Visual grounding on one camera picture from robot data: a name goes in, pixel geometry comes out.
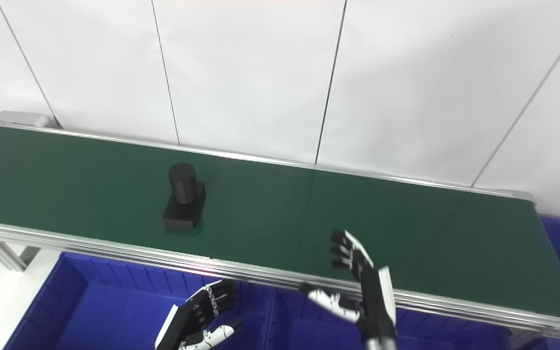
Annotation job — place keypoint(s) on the green conveyor belt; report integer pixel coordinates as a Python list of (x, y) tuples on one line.
[(338, 218), (17, 118)]

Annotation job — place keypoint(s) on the black cylinder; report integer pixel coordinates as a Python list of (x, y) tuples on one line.
[(183, 194)]

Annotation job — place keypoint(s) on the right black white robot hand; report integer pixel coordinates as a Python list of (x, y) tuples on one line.
[(375, 306)]

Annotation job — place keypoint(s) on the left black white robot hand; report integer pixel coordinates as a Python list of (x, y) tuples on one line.
[(187, 323)]

